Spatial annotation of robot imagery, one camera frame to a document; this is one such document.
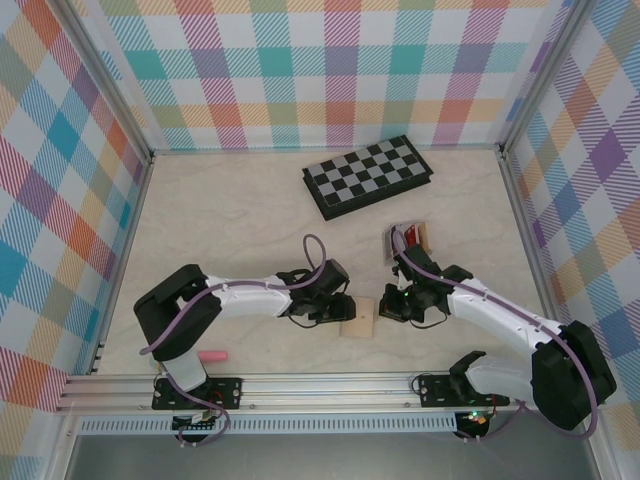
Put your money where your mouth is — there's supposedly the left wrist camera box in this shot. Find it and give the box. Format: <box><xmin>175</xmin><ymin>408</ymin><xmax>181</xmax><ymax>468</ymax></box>
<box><xmin>317</xmin><ymin>258</ymin><xmax>351</xmax><ymax>295</ymax></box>

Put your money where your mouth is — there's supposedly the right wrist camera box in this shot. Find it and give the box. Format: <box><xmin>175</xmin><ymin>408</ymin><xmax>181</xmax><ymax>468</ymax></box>
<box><xmin>396</xmin><ymin>244</ymin><xmax>442</xmax><ymax>277</ymax></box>

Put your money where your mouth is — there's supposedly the wide aluminium base rail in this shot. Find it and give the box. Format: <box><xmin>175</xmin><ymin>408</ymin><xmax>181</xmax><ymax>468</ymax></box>
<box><xmin>53</xmin><ymin>370</ymin><xmax>610</xmax><ymax>417</ymax></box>

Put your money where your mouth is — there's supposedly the aluminium frame post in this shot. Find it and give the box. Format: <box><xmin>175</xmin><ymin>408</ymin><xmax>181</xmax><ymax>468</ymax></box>
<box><xmin>58</xmin><ymin>0</ymin><xmax>155</xmax><ymax>162</ymax></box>
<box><xmin>498</xmin><ymin>0</ymin><xmax>591</xmax><ymax>157</ymax></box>

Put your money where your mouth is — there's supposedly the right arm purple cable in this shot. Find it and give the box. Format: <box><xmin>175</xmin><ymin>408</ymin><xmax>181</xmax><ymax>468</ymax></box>
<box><xmin>391</xmin><ymin>229</ymin><xmax>600</xmax><ymax>444</ymax></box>

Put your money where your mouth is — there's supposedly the black folding chess board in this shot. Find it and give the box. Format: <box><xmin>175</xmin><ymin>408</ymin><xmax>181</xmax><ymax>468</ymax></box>
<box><xmin>301</xmin><ymin>135</ymin><xmax>434</xmax><ymax>222</ymax></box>

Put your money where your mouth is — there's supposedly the small circuit board with LEDs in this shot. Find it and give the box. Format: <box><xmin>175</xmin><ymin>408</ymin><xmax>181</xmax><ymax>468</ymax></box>
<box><xmin>457</xmin><ymin>408</ymin><xmax>494</xmax><ymax>429</ymax></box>

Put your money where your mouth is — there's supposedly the aluminium frame rail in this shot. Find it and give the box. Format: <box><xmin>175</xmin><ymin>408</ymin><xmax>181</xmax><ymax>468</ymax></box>
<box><xmin>498</xmin><ymin>149</ymin><xmax>564</xmax><ymax>331</ymax></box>
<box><xmin>88</xmin><ymin>154</ymin><xmax>155</xmax><ymax>377</ymax></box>
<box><xmin>149</xmin><ymin>144</ymin><xmax>504</xmax><ymax>157</ymax></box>

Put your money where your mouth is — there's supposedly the grey metal panel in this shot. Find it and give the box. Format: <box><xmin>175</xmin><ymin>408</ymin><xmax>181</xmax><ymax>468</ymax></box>
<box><xmin>62</xmin><ymin>433</ymin><xmax>601</xmax><ymax>480</ymax></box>

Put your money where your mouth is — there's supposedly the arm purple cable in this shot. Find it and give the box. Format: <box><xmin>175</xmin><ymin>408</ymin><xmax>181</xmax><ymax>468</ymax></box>
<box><xmin>139</xmin><ymin>234</ymin><xmax>327</xmax><ymax>448</ymax></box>
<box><xmin>391</xmin><ymin>229</ymin><xmax>600</xmax><ymax>444</ymax></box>

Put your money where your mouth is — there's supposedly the slotted grey cable duct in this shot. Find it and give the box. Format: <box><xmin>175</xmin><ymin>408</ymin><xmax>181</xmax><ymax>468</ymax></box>
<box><xmin>78</xmin><ymin>417</ymin><xmax>459</xmax><ymax>436</ymax></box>

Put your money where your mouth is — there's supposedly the grey white credit card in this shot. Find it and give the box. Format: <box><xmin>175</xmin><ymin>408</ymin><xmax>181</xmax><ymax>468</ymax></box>
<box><xmin>383</xmin><ymin>227</ymin><xmax>404</xmax><ymax>264</ymax></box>

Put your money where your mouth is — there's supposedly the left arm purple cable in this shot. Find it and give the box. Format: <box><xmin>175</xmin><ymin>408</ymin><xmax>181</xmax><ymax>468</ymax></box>
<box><xmin>139</xmin><ymin>234</ymin><xmax>327</xmax><ymax>448</ymax></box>

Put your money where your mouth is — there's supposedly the small green circuit board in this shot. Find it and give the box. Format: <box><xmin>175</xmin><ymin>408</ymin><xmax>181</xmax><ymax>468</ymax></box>
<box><xmin>171</xmin><ymin>410</ymin><xmax>221</xmax><ymax>435</ymax></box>

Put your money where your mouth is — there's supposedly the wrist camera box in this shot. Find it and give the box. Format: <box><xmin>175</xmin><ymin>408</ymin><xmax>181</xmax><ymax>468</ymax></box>
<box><xmin>317</xmin><ymin>258</ymin><xmax>351</xmax><ymax>295</ymax></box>
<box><xmin>396</xmin><ymin>244</ymin><xmax>442</xmax><ymax>277</ymax></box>

